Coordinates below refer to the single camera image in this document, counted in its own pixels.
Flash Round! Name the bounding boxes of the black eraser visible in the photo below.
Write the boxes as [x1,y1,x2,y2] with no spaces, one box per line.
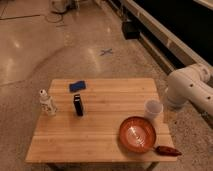
[73,94,83,116]

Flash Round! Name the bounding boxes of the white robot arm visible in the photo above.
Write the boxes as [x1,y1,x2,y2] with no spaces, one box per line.
[164,63,213,116]

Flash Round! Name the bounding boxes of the blue sponge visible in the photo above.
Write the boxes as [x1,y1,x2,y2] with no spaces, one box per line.
[69,81,86,92]

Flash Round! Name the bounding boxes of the wooden table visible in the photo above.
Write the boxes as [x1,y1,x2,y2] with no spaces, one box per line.
[25,78,176,164]

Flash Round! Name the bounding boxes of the clear plastic cup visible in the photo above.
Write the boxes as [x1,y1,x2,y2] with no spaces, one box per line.
[144,99,163,119]

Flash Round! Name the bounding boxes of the orange bowl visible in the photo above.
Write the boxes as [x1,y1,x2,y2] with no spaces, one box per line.
[118,116,156,153]

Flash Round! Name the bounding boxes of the black box on floor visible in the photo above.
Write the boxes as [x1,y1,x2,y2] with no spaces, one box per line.
[122,22,140,40]

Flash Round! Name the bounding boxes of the small white bottle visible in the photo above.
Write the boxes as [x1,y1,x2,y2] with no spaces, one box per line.
[39,89,57,116]

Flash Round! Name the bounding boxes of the red chili pepper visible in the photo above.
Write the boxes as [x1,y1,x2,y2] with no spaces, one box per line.
[155,146,181,156]

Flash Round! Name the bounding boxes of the white device on floor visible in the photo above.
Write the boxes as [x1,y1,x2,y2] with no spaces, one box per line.
[49,0,74,13]

